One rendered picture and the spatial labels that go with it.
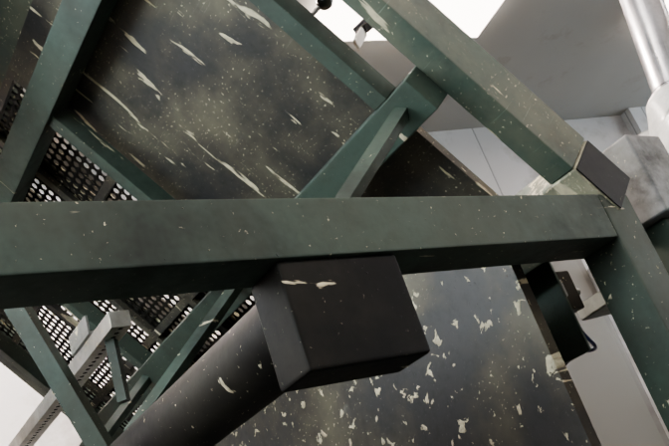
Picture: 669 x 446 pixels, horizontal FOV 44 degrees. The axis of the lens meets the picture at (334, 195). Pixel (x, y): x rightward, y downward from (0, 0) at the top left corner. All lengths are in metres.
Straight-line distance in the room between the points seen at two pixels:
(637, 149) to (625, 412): 4.39
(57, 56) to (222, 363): 0.94
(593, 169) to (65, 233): 1.00
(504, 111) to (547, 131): 0.10
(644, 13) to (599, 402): 4.04
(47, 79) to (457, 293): 1.06
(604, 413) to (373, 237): 4.87
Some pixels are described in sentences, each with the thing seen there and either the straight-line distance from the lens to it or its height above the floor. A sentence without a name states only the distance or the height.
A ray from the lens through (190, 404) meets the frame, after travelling 1.39.
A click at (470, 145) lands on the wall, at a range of 6.49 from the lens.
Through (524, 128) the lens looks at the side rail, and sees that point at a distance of 1.54.
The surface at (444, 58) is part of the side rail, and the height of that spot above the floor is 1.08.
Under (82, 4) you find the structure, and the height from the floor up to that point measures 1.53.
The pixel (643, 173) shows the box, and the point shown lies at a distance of 1.75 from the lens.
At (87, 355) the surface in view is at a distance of 2.12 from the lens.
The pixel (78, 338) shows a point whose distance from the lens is 2.15.
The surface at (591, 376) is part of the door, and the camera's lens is 5.99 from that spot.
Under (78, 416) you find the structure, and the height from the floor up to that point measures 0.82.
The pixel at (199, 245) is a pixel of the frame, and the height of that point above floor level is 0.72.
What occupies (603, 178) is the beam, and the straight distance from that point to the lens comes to 1.61.
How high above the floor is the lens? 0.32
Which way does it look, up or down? 24 degrees up
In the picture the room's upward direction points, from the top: 20 degrees counter-clockwise
